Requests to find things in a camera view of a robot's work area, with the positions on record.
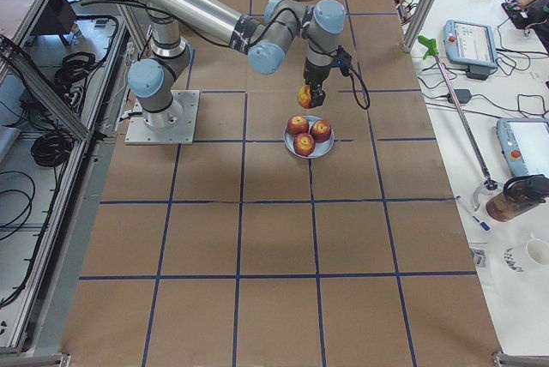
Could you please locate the red apple on plate front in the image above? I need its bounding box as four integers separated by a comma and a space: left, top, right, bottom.
293, 133, 316, 157

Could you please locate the red apple on plate back-left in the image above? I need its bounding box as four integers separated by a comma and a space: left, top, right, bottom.
286, 115, 310, 136

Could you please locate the small patterned box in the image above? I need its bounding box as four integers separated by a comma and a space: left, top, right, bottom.
470, 248, 488, 268

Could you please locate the teach pendant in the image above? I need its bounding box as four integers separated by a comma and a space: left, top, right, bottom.
496, 118, 549, 177
443, 20, 497, 69

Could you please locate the black coiled cables bundle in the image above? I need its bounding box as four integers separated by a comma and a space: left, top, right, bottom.
30, 129, 75, 168

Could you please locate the red yellow apple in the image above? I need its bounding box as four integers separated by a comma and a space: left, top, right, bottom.
297, 85, 313, 109

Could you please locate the teach pendant far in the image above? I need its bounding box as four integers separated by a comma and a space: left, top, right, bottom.
443, 20, 497, 69

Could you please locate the blue white pen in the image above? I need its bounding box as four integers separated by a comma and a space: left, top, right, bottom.
455, 196, 491, 232

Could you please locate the reach grabber stick green handle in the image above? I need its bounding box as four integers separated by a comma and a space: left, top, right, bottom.
417, 35, 498, 212

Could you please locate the light blue plate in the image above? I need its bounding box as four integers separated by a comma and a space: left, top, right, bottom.
283, 115, 335, 159

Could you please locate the brown drink bottle black lid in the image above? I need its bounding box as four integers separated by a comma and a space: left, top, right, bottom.
486, 174, 548, 222

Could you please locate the red apple on plate back-right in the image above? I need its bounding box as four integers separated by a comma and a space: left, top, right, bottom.
310, 119, 332, 143

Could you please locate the black power adapter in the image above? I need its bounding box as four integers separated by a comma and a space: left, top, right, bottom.
446, 88, 473, 105

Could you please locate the white mug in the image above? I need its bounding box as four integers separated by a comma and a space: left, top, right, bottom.
504, 237, 548, 273

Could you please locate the teach pendant near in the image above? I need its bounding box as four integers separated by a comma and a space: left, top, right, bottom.
496, 118, 549, 177

